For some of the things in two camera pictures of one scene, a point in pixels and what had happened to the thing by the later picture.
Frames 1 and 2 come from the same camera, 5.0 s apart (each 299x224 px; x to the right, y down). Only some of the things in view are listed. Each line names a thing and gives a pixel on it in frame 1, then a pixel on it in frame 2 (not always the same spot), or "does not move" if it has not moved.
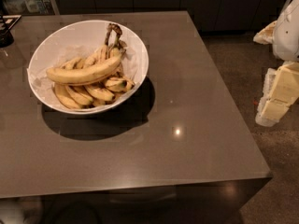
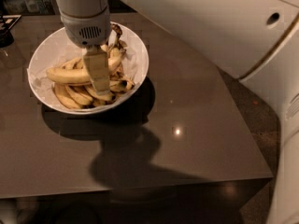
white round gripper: (287, 35) → (84, 32)
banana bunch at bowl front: (92, 95) does not move
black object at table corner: (7, 21) does not move
